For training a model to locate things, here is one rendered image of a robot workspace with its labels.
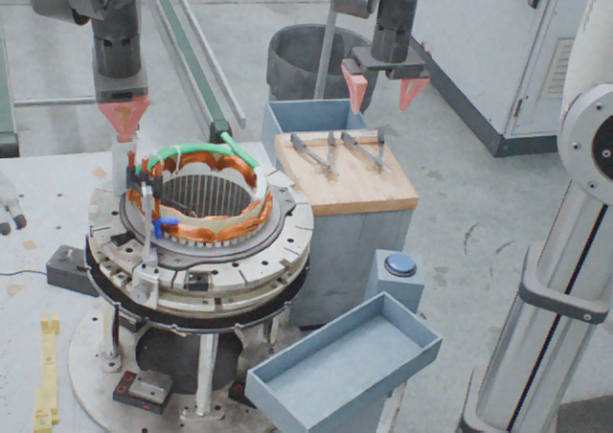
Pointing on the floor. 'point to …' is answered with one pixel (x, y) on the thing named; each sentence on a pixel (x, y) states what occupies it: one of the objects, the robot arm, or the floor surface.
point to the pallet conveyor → (188, 66)
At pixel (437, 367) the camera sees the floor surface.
